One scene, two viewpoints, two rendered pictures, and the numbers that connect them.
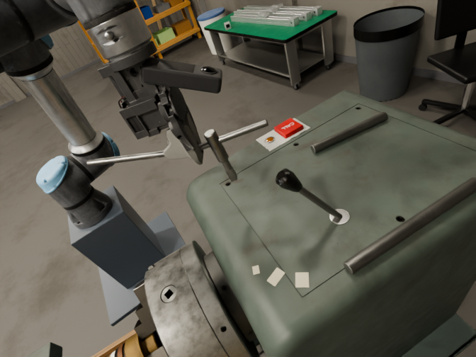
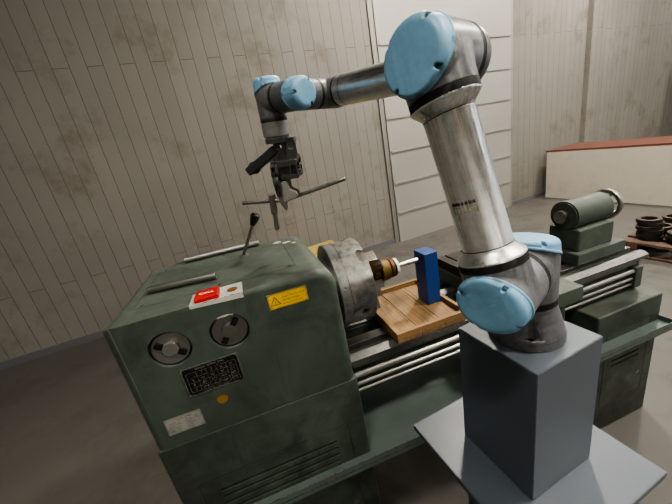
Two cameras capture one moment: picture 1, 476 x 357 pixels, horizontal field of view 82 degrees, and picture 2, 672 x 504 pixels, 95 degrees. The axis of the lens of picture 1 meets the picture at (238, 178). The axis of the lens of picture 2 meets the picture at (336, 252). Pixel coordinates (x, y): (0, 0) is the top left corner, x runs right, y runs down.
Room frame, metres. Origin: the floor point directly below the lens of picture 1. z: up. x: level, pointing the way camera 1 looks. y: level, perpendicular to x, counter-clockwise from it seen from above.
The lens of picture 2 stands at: (1.40, 0.14, 1.56)
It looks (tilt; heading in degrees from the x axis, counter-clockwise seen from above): 18 degrees down; 178
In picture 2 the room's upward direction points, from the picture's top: 11 degrees counter-clockwise
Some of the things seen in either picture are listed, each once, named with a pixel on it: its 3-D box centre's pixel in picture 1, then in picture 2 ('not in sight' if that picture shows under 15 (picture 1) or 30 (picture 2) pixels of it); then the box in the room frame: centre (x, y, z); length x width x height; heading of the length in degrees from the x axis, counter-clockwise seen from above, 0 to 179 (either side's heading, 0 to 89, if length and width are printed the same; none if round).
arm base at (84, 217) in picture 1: (85, 203); (525, 312); (0.84, 0.55, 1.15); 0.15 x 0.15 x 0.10
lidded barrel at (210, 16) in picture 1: (216, 32); not in sight; (5.89, -0.71, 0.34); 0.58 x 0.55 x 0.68; 18
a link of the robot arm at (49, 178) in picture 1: (64, 180); (525, 265); (0.84, 0.54, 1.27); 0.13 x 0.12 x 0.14; 128
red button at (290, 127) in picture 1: (288, 129); (207, 295); (0.63, -0.19, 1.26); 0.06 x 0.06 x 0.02; 12
